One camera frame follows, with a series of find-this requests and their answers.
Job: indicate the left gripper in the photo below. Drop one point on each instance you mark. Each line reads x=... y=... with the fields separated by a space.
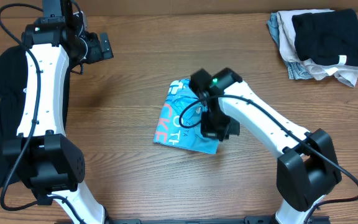
x=105 y=47

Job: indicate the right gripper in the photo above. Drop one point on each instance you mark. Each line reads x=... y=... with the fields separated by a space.
x=212 y=130

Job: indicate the light blue printed t-shirt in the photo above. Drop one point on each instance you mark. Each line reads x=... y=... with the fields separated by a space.
x=180 y=127

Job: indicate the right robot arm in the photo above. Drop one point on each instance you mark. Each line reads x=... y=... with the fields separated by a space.
x=306 y=161

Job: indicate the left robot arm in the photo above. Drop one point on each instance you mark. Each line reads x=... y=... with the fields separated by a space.
x=42 y=156

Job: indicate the black polo shirt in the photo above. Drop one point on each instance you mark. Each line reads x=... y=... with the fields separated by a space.
x=13 y=81

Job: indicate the folded blue denim garment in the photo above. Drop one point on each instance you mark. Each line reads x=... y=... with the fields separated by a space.
x=295 y=70

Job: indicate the folded black garment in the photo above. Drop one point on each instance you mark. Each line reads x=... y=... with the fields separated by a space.
x=327 y=38

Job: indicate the folded beige garment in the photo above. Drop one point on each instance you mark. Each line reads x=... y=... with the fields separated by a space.
x=346 y=74

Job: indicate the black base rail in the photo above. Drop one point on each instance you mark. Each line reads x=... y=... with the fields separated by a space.
x=179 y=221

